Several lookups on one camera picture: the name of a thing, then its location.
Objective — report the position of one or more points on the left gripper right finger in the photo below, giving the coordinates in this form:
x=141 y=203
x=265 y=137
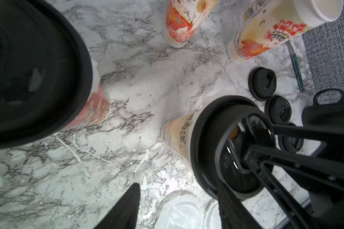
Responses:
x=232 y=212

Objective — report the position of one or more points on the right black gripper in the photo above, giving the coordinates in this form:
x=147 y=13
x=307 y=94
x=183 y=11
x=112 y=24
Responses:
x=321 y=175

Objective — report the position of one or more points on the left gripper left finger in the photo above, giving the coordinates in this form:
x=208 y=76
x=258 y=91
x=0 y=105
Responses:
x=124 y=214

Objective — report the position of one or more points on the black cup lid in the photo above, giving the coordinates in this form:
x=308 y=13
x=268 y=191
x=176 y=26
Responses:
x=45 y=72
x=278 y=109
x=290 y=144
x=262 y=83
x=220 y=138

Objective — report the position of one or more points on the yellow patterned paper cup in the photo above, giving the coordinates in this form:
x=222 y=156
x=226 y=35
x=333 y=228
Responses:
x=176 y=135

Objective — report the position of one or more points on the red patterned paper cup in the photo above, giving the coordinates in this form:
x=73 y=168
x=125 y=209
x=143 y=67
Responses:
x=87 y=103

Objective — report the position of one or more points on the translucent leak-proof paper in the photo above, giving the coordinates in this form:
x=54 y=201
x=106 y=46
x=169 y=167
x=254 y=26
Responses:
x=212 y=218
x=182 y=212

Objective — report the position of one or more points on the black mug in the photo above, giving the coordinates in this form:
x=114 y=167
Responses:
x=328 y=115

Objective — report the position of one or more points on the red flower paper cup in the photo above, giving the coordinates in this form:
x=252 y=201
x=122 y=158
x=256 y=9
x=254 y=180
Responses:
x=267 y=24

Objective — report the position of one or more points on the back left paper cup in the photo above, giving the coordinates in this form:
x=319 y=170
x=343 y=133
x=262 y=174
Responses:
x=183 y=19

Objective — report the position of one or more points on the green handled fork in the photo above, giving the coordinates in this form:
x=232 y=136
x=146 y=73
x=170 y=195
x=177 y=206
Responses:
x=296 y=66

